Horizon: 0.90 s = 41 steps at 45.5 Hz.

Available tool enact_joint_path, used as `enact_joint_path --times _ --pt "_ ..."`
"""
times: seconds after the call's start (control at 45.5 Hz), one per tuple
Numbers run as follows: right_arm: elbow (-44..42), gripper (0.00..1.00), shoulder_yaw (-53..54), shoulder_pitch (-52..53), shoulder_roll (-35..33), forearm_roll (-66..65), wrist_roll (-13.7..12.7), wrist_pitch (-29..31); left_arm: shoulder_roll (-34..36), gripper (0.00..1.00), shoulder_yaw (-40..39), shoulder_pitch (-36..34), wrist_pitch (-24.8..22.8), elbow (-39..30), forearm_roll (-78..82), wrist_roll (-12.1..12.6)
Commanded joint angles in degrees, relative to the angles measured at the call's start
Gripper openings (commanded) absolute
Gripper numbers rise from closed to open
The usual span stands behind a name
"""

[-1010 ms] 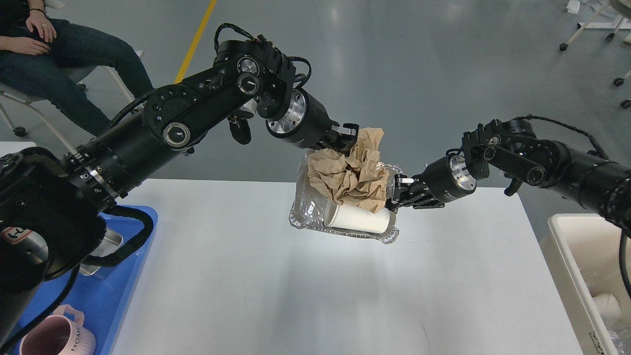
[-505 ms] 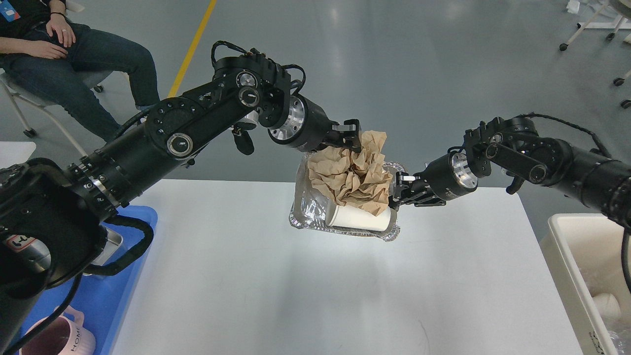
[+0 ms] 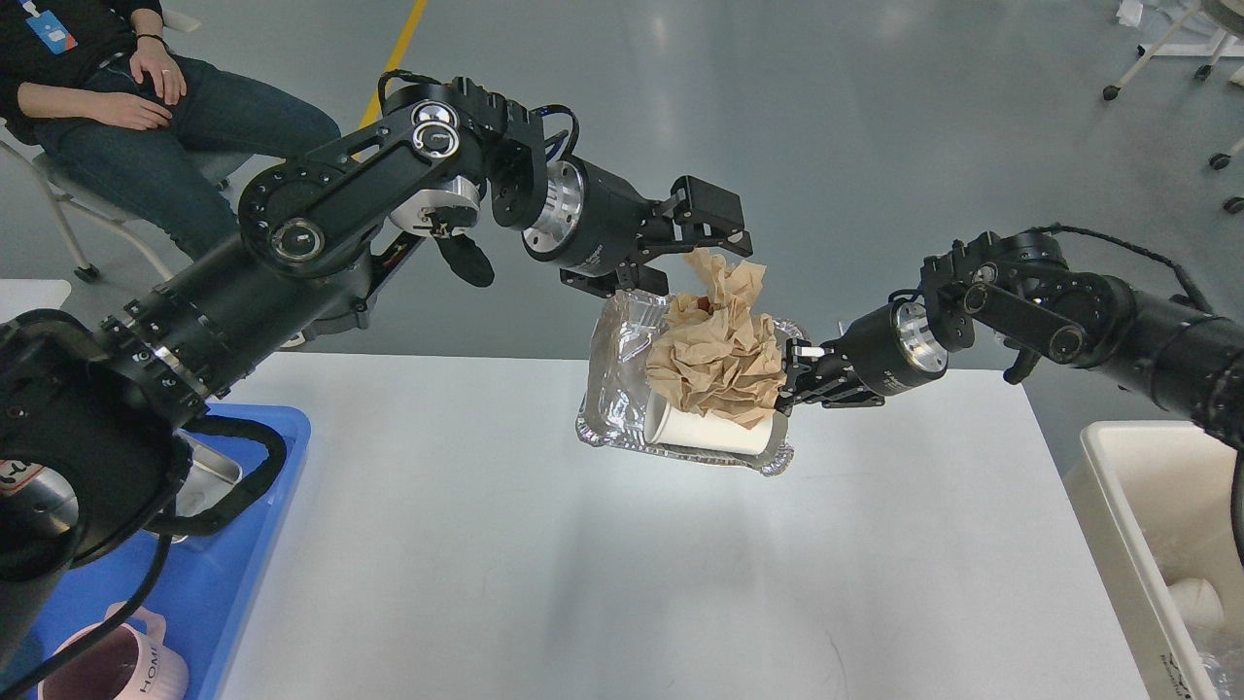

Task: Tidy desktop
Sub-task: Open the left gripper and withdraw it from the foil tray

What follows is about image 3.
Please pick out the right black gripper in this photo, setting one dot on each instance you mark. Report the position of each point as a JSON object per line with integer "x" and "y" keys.
{"x": 899, "y": 354}

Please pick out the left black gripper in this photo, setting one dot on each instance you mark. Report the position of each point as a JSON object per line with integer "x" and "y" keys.
{"x": 593, "y": 223}

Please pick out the brown paper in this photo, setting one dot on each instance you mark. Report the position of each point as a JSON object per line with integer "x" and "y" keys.
{"x": 716, "y": 356}

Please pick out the white paper cup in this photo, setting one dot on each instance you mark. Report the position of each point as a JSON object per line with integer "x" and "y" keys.
{"x": 664, "y": 424}

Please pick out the aluminium foil tray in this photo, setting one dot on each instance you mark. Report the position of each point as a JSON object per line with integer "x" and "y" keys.
{"x": 614, "y": 406}

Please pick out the small stainless steel tray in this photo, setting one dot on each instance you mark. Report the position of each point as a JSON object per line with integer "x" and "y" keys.
{"x": 212, "y": 476}

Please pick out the pink mug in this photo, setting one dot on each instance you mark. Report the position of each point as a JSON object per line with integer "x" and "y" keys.
{"x": 131, "y": 662}

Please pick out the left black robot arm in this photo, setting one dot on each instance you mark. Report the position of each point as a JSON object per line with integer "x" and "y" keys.
{"x": 319, "y": 235}

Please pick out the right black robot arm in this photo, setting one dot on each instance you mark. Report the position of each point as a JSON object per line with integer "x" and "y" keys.
{"x": 1175, "y": 352}

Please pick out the clear floor plate left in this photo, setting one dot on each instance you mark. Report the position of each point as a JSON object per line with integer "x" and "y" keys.
{"x": 854, "y": 333}

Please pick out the white bin right side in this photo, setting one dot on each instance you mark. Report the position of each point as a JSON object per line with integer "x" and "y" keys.
{"x": 1152, "y": 500}

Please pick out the white wheeled chair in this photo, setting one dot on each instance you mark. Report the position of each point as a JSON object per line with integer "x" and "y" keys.
{"x": 63, "y": 195}

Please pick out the white cup in bin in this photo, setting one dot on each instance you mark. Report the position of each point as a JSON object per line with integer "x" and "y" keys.
{"x": 1198, "y": 604}

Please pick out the blue plastic tray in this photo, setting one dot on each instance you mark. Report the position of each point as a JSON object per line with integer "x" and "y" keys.
{"x": 207, "y": 586}

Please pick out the person in black sweater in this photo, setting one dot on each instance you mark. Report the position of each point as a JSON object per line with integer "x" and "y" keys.
{"x": 94, "y": 85}

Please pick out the white side table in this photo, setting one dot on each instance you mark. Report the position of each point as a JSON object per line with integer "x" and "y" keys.
{"x": 21, "y": 295}

